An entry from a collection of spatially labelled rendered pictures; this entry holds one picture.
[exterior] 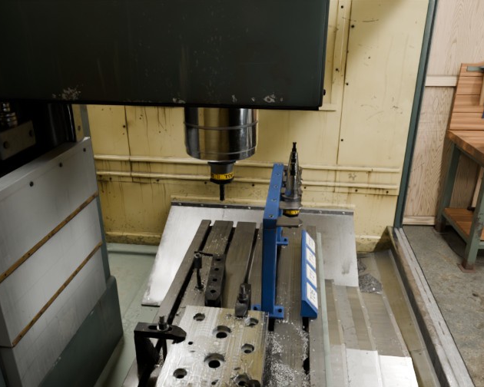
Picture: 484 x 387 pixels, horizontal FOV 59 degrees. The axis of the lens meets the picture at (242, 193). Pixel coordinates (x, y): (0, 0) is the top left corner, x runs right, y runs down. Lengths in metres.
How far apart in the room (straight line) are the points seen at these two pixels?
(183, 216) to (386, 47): 1.17
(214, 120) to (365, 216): 1.39
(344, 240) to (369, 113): 0.57
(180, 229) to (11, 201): 1.17
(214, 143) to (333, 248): 1.21
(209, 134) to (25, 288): 0.55
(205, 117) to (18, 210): 0.46
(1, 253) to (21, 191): 0.14
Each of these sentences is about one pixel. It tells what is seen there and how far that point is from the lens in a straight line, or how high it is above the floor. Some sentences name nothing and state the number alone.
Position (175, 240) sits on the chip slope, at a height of 0.76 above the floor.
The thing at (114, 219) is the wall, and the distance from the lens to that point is 2.33.
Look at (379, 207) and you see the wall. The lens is 2.12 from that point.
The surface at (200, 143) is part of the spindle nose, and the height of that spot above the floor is 1.50.
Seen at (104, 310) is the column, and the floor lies 0.82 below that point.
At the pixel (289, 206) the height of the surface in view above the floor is 1.22.
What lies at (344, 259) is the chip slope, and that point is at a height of 0.75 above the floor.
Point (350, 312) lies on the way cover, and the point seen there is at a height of 0.73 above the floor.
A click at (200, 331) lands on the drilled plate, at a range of 1.16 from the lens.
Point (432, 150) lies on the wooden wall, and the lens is 3.88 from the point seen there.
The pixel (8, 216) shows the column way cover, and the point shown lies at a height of 1.35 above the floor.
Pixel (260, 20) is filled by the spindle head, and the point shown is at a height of 1.73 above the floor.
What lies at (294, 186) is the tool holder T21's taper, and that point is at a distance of 1.31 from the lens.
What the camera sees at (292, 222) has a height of 1.22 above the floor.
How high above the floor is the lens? 1.75
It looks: 23 degrees down
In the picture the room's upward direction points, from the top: straight up
